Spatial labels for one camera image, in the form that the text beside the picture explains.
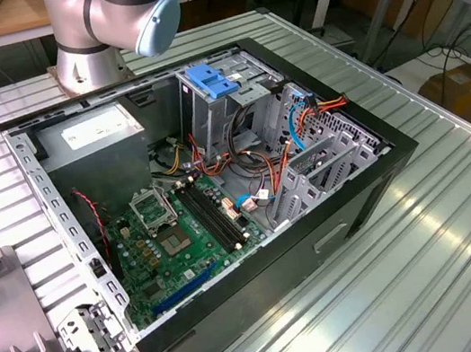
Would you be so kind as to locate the small black case switch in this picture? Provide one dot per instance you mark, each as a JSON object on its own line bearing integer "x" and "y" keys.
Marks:
{"x": 96, "y": 268}

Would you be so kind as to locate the black RAM slot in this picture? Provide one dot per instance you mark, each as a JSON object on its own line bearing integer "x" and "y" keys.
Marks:
{"x": 220, "y": 215}
{"x": 212, "y": 223}

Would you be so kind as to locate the green motherboard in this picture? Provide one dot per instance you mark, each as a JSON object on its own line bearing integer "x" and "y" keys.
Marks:
{"x": 202, "y": 245}

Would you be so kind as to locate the grey power supply unit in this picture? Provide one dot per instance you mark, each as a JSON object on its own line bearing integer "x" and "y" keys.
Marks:
{"x": 96, "y": 164}

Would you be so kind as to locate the black case fan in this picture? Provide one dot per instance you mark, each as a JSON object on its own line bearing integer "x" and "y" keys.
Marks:
{"x": 90, "y": 229}

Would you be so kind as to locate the black open PC case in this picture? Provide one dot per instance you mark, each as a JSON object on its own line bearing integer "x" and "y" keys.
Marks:
{"x": 262, "y": 299}

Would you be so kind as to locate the grey metal disk bay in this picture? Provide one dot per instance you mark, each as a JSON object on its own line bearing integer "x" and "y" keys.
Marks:
{"x": 311, "y": 190}

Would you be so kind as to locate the grey optical drive cage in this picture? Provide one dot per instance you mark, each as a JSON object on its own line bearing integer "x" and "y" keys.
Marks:
{"x": 211, "y": 116}

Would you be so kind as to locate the blue expansion slot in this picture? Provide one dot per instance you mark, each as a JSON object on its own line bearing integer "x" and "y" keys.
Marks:
{"x": 183, "y": 291}

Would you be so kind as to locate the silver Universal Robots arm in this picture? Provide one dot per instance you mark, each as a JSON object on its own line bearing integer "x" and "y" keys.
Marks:
{"x": 124, "y": 13}

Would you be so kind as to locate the brown cardboard box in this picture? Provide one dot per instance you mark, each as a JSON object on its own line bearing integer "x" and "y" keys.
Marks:
{"x": 468, "y": 98}

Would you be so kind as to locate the blue plastic drive latch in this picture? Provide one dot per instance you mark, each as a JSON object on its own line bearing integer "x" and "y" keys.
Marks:
{"x": 210, "y": 82}

